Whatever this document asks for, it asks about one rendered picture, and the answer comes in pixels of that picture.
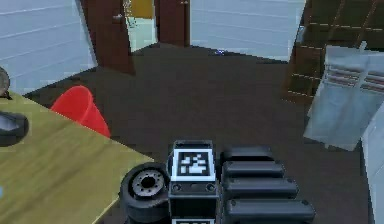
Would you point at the grey round object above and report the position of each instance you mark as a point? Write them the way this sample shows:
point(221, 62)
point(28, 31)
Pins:
point(3, 81)

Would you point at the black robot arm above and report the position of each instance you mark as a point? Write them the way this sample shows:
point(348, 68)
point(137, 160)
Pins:
point(246, 186)

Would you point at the dark brown shelf unit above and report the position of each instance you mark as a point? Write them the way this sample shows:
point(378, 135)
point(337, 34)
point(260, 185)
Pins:
point(320, 43)

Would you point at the light wooden table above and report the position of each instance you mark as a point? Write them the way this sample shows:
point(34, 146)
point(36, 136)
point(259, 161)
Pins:
point(56, 166)

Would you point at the dark brown room door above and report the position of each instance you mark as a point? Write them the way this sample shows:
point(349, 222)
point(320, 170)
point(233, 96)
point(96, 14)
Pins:
point(173, 21)
point(108, 33)

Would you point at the pale grey shelf unit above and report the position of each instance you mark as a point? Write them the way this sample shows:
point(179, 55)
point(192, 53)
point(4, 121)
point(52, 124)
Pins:
point(346, 100)

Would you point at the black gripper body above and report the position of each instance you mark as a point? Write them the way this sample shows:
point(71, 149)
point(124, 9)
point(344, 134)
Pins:
point(145, 191)

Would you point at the black bowl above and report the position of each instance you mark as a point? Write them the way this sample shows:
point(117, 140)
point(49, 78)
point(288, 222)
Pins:
point(11, 128)

